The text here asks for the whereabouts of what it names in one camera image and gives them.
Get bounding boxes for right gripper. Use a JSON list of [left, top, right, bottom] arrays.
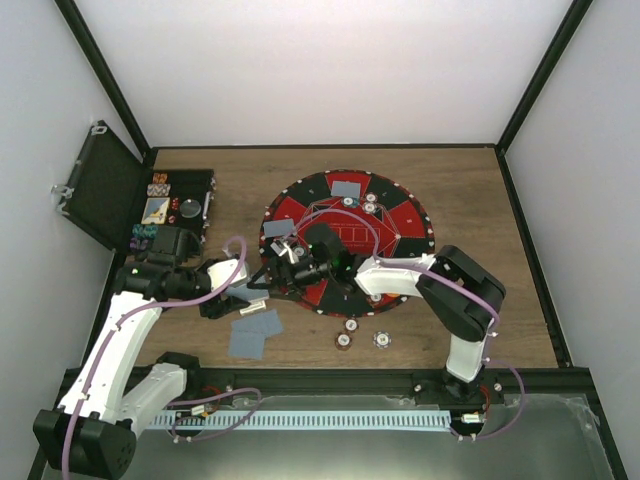
[[248, 257, 334, 302]]

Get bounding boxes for dealt blue card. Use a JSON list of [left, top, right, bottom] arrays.
[[331, 180, 361, 198], [262, 218, 295, 238]]

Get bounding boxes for blue backed card deck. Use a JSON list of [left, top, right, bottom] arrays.
[[226, 285, 268, 304]]

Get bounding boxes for dealt blue card top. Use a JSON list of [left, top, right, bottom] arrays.
[[331, 180, 361, 198]]

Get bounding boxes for orange black chip stack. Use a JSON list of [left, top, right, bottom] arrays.
[[334, 333, 353, 351]]

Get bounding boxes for dropped blue card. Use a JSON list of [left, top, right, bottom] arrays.
[[231, 310, 284, 338], [228, 330, 266, 360]]

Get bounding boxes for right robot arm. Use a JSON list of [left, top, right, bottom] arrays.
[[248, 223, 506, 403]]

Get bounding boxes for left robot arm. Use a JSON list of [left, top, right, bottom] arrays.
[[33, 227, 248, 479]]

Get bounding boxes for purple chips in case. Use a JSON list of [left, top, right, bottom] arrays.
[[129, 238, 152, 254]]

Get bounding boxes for green chips in case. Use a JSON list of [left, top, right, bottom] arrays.
[[132, 224, 159, 240]]

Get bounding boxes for clear round dealer button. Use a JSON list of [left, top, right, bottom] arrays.
[[179, 199, 201, 219]]

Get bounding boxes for card deck in case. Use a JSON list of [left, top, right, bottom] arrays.
[[140, 197, 170, 225]]

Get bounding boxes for red dice in case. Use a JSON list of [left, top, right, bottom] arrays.
[[167, 198, 180, 224]]

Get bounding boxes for black poker case tray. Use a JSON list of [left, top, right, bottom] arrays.
[[126, 169, 216, 255]]

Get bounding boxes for round red black poker mat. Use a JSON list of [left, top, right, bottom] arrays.
[[258, 170, 437, 319]]

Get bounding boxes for white playing card box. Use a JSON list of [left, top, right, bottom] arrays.
[[239, 300, 266, 316]]

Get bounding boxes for orange chips in case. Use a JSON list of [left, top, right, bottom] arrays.
[[146, 172, 171, 198]]

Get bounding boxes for black poker case lid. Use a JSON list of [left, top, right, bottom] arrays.
[[51, 120, 150, 253]]

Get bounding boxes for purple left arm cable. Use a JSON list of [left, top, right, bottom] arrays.
[[62, 235, 264, 471]]

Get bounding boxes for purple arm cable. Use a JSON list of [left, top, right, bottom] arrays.
[[294, 208, 526, 442], [62, 235, 264, 471]]

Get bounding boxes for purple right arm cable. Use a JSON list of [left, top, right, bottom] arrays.
[[294, 208, 526, 442]]

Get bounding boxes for chrome case handle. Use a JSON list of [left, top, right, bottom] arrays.
[[202, 191, 214, 221]]

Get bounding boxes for black aluminium front rail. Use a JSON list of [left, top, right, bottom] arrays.
[[179, 367, 595, 405]]

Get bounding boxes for light blue slotted cable duct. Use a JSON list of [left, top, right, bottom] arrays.
[[147, 410, 451, 433]]

